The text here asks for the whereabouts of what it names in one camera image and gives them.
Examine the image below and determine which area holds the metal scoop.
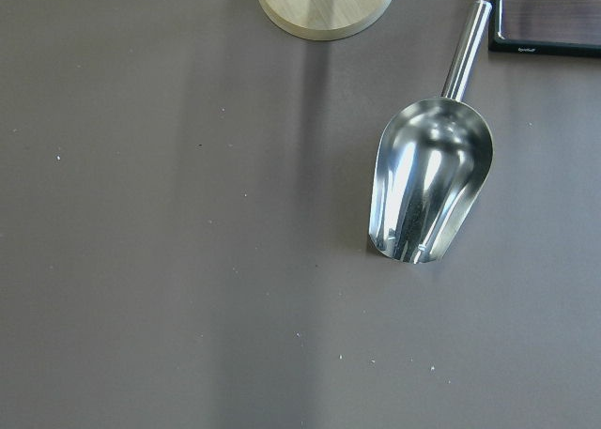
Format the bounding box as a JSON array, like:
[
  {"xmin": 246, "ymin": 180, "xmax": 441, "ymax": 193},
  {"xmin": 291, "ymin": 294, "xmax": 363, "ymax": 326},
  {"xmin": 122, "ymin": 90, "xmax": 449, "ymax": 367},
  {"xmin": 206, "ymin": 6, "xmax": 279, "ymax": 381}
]
[{"xmin": 368, "ymin": 0, "xmax": 493, "ymax": 264}]

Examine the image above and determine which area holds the wooden stand round base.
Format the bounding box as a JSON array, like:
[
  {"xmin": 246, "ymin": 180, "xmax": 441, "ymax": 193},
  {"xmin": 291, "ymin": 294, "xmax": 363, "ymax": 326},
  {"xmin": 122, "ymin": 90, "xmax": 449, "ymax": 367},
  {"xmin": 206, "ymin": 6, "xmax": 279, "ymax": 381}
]
[{"xmin": 258, "ymin": 0, "xmax": 392, "ymax": 41}]

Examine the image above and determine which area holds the black wood tray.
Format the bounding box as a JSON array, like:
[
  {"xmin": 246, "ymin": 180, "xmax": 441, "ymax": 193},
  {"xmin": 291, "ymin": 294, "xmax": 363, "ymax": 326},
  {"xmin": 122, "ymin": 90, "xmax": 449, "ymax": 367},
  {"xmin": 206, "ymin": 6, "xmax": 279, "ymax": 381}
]
[{"xmin": 488, "ymin": 0, "xmax": 600, "ymax": 57}]

